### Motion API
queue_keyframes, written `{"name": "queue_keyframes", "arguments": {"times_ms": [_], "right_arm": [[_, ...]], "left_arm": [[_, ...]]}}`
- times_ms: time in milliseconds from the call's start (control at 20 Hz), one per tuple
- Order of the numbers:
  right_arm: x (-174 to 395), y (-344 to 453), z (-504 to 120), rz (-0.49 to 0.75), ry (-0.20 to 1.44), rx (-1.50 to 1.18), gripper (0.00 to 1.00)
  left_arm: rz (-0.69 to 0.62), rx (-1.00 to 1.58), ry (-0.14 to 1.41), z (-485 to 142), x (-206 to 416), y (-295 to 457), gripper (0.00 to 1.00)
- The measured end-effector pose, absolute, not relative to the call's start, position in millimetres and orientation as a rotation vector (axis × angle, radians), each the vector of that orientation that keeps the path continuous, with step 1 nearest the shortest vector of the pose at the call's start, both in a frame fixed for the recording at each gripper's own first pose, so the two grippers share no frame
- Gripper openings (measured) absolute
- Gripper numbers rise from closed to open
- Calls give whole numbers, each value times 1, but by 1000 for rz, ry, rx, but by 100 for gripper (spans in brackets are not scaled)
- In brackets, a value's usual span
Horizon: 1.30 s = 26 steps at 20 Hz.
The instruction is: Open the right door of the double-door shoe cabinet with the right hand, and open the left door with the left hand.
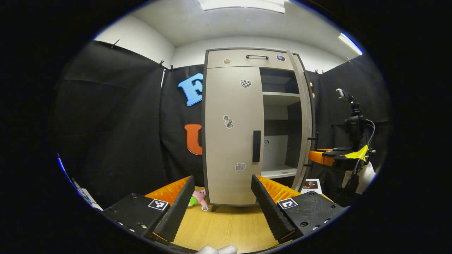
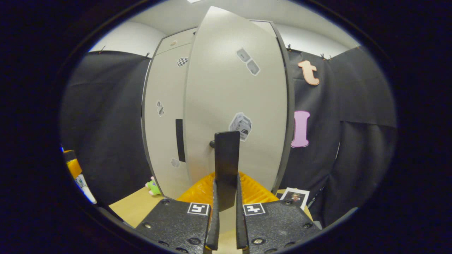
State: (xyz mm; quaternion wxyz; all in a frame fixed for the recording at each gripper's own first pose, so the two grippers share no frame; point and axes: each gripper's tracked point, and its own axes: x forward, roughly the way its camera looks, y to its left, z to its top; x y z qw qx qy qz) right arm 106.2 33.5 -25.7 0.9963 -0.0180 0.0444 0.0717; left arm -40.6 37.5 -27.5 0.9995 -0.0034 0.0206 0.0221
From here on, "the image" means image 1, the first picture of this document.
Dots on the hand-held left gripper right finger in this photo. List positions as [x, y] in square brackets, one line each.
[268, 208]

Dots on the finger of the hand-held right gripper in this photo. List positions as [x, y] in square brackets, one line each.
[319, 158]
[335, 152]

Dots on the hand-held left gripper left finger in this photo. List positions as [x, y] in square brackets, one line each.
[178, 208]

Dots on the beige double-door shoe cabinet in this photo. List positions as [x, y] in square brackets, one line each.
[293, 134]

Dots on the square-stickers shoe cabinet door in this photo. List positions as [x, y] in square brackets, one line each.
[308, 120]

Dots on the checkered-sticker shoe cabinet door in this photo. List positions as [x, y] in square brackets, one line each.
[222, 106]

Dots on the white cabinet shelf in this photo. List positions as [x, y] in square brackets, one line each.
[279, 173]
[279, 98]

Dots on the pink and green plush toy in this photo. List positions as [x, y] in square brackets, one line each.
[199, 197]

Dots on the stack of booklets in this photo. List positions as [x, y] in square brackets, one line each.
[311, 186]

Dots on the narrow ceiling light strip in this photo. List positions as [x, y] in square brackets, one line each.
[350, 43]

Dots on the black backdrop cloth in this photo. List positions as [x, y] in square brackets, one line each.
[116, 123]

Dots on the wide ceiling light panel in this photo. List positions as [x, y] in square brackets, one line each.
[243, 4]

